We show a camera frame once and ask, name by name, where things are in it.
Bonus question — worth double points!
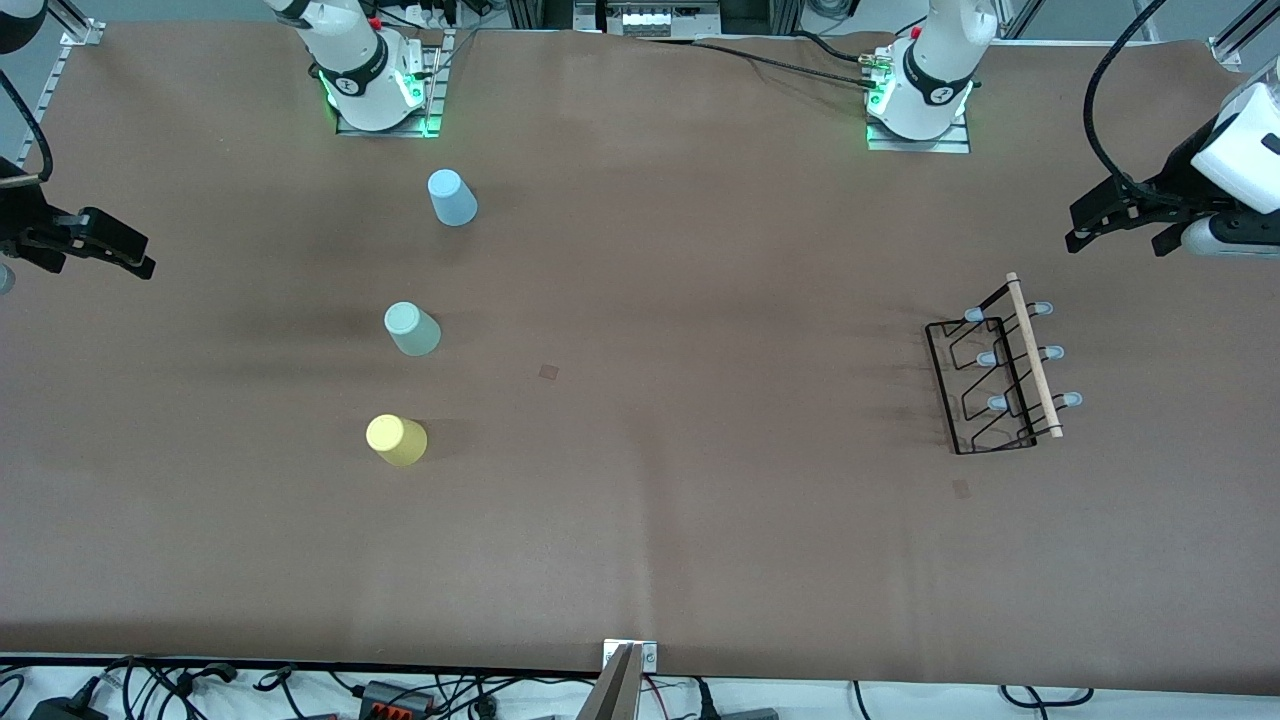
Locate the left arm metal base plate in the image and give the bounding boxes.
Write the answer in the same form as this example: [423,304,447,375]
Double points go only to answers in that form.
[866,110,973,154]

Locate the black wire cup holder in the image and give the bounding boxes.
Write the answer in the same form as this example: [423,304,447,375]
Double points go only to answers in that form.
[925,271,1084,456]

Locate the mint green plastic cup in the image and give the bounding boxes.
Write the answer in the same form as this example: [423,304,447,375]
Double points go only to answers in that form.
[384,301,442,358]

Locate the white multi-socket power strip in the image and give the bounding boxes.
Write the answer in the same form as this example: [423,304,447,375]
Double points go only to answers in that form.
[598,0,723,39]

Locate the light blue plastic cup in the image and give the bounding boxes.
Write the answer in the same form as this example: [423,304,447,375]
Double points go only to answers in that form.
[427,168,479,228]

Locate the grey camera support beam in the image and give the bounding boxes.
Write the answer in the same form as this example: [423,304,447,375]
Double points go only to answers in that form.
[575,643,646,720]

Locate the black power adapter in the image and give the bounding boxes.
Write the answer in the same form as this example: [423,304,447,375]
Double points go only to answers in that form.
[28,697,109,720]

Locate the orange black connector block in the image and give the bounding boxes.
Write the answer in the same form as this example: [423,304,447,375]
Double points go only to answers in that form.
[358,680,437,717]

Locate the brown table cover sheet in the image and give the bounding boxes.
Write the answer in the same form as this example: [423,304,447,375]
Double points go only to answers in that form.
[0,22,1280,696]

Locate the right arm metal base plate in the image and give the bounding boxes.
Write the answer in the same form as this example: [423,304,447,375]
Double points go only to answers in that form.
[335,30,446,138]

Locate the black base power cable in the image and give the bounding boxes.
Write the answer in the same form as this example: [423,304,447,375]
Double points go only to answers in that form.
[640,35,886,91]

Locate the yellow plastic cup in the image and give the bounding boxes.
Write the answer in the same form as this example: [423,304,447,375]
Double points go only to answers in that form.
[365,414,429,468]

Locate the small metal edge bracket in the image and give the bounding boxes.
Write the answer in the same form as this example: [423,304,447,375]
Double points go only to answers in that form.
[602,640,659,673]

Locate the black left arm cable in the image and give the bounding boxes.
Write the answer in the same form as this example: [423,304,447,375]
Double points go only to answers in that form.
[1085,0,1171,196]

